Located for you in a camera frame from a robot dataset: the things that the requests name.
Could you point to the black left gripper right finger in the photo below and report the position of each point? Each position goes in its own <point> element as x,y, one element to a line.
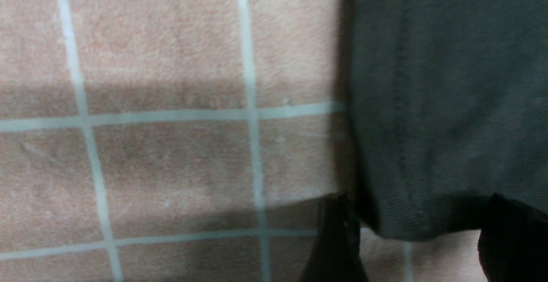
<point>513,243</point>

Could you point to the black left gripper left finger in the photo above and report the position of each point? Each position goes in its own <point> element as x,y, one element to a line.
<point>336,251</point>

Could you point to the gray long-sleeve top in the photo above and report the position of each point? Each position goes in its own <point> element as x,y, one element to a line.
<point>448,106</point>

